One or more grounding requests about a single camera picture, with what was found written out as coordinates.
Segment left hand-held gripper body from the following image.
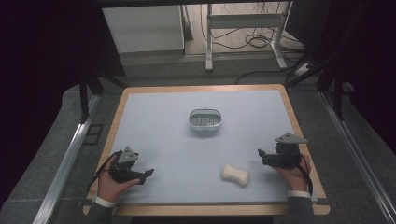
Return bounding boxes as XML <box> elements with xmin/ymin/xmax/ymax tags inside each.
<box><xmin>107</xmin><ymin>146</ymin><xmax>148</xmax><ymax>185</ymax></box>

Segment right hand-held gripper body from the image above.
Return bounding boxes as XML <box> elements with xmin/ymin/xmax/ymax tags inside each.
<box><xmin>263</xmin><ymin>132</ymin><xmax>310</xmax><ymax>171</ymax></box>

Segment cream bone-shaped toy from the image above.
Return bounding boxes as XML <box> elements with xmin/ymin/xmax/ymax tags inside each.
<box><xmin>220</xmin><ymin>163</ymin><xmax>252</xmax><ymax>189</ymax></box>

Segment white grey soap dish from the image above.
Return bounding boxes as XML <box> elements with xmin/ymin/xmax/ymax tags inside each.
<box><xmin>188</xmin><ymin>107</ymin><xmax>223</xmax><ymax>132</ymax></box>

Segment person's left hand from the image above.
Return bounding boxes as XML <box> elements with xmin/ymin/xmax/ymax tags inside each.
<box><xmin>96</xmin><ymin>154</ymin><xmax>142</xmax><ymax>203</ymax></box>

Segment person's right hand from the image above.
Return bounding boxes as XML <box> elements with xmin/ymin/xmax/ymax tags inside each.
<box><xmin>272</xmin><ymin>153</ymin><xmax>312</xmax><ymax>192</ymax></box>

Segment light grey table mat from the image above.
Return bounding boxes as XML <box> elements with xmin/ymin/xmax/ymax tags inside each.
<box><xmin>109</xmin><ymin>89</ymin><xmax>319</xmax><ymax>205</ymax></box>

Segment black metal stand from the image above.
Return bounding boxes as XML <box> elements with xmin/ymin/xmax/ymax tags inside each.
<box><xmin>78</xmin><ymin>72</ymin><xmax>105</xmax><ymax>125</ymax></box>

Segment white power strip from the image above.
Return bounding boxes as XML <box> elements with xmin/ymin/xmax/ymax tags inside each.
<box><xmin>293</xmin><ymin>63</ymin><xmax>313</xmax><ymax>77</ymax></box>

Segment dark curtain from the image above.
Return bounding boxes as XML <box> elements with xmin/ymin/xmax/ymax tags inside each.
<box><xmin>0</xmin><ymin>0</ymin><xmax>126</xmax><ymax>210</ymax></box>
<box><xmin>285</xmin><ymin>0</ymin><xmax>396</xmax><ymax>155</ymax></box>

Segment white cabinet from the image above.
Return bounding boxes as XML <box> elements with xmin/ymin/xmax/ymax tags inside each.
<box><xmin>102</xmin><ymin>4</ymin><xmax>186</xmax><ymax>54</ymax></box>

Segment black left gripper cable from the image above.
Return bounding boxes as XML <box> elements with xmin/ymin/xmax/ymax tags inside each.
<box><xmin>87</xmin><ymin>150</ymin><xmax>123</xmax><ymax>192</ymax></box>

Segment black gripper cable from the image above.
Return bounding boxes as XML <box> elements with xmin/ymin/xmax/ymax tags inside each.
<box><xmin>87</xmin><ymin>150</ymin><xmax>123</xmax><ymax>192</ymax></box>
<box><xmin>294</xmin><ymin>154</ymin><xmax>314</xmax><ymax>196</ymax></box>

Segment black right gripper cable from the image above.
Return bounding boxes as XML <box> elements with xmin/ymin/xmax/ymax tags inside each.
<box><xmin>294</xmin><ymin>154</ymin><xmax>314</xmax><ymax>196</ymax></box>

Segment black floor bracket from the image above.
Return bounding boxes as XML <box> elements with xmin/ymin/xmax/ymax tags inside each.
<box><xmin>82</xmin><ymin>123</ymin><xmax>105</xmax><ymax>147</ymax></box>

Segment aluminium rail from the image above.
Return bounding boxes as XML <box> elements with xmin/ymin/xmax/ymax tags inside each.
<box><xmin>319</xmin><ymin>91</ymin><xmax>396</xmax><ymax>224</ymax></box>
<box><xmin>32</xmin><ymin>94</ymin><xmax>101</xmax><ymax>224</ymax></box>

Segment black floor cables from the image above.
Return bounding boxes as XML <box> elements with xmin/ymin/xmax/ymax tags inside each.
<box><xmin>199</xmin><ymin>2</ymin><xmax>305</xmax><ymax>54</ymax></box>

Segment white metal desk frame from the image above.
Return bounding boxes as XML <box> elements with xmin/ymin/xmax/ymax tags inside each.
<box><xmin>205</xmin><ymin>1</ymin><xmax>294</xmax><ymax>73</ymax></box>

